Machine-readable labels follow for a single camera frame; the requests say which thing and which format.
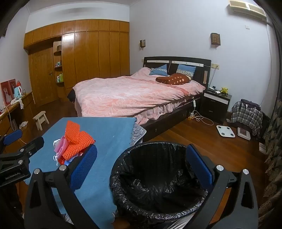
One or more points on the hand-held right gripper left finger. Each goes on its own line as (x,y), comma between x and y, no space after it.
(84,164)

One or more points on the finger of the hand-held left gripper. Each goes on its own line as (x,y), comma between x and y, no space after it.
(33,145)
(13,137)

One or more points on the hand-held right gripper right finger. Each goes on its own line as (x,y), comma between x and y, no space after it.
(199,166)

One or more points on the pink plastic wrapper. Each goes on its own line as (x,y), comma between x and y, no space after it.
(62,146)

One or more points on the orange foam net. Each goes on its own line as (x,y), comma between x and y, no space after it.
(76,136)

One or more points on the trash bin with black liner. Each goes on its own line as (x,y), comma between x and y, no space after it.
(154,176)

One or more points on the white plastic bag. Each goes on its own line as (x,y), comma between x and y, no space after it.
(23,125)

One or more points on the white wooden stool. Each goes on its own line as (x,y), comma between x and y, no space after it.
(40,116)

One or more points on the blue table cloth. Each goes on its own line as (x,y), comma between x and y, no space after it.
(105,141)

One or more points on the wooden side cabinet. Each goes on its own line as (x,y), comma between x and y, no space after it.
(26,105)

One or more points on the white cloth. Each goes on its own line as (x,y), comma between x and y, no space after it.
(18,102)

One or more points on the white bathroom scale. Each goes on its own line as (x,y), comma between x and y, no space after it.
(225,131)

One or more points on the red photo frames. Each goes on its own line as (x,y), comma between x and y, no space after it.
(7,91)

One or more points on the floor power strip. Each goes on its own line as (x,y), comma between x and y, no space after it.
(191,116)

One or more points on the scale with dark centre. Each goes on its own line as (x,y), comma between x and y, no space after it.
(243,133)

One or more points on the dark nightstand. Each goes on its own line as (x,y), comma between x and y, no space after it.
(214,107)

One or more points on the black garment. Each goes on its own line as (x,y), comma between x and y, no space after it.
(71,95)

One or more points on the grey quilted cloth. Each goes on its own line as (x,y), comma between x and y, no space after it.
(140,132)

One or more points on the white floor box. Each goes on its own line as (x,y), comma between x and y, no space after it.
(262,148)

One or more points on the plaid cloth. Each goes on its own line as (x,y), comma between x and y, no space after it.
(246,119)

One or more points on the green bottles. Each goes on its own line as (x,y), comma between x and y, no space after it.
(60,77)

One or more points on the patterned curtain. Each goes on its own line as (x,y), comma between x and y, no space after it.
(273,154)

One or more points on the yellow plush toy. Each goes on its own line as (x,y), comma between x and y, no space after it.
(224,90)

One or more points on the dark purple bag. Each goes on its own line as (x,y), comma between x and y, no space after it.
(251,103)

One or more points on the bed with pink blanket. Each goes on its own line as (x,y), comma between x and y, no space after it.
(132,94)

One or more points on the brown dotted pillow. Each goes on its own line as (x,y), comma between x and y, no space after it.
(174,79)

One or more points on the blue pillow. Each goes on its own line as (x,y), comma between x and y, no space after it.
(158,70)
(186,70)

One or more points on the dark wooden bed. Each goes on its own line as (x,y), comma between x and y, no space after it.
(200,63)

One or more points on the wooden wardrobe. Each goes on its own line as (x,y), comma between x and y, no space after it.
(92,55)

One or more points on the air conditioner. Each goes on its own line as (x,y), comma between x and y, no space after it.
(246,7)

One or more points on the wall socket panel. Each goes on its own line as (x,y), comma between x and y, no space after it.
(215,65)

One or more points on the large wall lamp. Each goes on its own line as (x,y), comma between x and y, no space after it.
(215,39)

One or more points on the small wall lamp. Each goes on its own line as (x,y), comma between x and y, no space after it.
(142,43)

